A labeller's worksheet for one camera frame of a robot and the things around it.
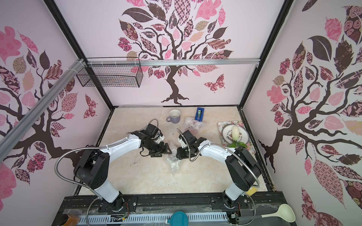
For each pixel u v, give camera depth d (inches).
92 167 17.8
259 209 28.2
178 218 25.0
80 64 33.2
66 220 24.3
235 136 38.3
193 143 26.2
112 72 37.3
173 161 31.9
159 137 30.8
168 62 37.1
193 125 38.8
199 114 42.1
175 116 42.3
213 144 22.5
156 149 30.5
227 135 39.5
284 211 27.9
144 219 27.4
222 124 42.3
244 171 17.6
